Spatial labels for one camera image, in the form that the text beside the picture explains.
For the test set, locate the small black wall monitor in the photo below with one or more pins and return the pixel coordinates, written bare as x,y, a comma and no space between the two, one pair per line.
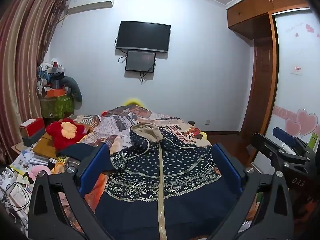
140,61

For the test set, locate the white air conditioner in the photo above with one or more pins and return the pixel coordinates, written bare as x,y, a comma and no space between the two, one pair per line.
90,2

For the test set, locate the striped brown curtain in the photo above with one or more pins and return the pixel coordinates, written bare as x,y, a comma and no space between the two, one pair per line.
17,62

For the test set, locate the pink plush toy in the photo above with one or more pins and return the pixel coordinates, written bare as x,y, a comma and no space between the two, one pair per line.
40,169

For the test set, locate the large black wall television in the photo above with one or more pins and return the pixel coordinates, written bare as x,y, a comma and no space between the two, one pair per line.
143,36

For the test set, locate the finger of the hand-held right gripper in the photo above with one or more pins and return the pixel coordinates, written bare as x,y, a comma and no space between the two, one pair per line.
283,134
272,146

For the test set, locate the brown cardboard box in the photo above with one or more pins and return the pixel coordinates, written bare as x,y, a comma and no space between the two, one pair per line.
45,146

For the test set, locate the pile of clutter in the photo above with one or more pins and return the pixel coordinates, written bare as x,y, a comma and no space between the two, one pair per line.
50,76

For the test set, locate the navy patterned hooded jacket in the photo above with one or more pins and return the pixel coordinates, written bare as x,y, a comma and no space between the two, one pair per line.
160,180

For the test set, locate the red and white box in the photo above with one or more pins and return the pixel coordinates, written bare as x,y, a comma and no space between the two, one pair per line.
33,127

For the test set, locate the brown wooden door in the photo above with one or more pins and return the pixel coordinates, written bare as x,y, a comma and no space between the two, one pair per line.
260,90

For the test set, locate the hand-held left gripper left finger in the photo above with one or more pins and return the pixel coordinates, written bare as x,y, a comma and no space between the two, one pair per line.
93,170

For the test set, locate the red plush toy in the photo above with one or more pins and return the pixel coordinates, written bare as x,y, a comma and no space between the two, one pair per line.
63,132

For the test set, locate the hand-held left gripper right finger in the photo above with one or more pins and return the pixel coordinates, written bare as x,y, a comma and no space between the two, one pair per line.
228,166

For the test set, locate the green patterned box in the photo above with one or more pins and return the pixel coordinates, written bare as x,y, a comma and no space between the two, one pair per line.
58,106

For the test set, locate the green bottle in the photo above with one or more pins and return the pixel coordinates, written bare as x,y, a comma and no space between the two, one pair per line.
313,141

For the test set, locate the yellow plush item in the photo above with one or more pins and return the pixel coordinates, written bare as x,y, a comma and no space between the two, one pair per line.
133,102

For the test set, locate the wooden wardrobe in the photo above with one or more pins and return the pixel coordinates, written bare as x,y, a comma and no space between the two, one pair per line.
255,7

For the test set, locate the dark grey box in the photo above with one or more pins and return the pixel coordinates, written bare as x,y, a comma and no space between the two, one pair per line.
32,138

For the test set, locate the printed blanket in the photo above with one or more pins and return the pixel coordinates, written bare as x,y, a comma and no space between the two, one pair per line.
120,127

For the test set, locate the orange box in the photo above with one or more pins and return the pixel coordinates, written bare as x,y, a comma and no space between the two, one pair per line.
55,92

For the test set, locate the grey neck pillow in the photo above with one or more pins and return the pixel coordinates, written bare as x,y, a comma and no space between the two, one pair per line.
73,87

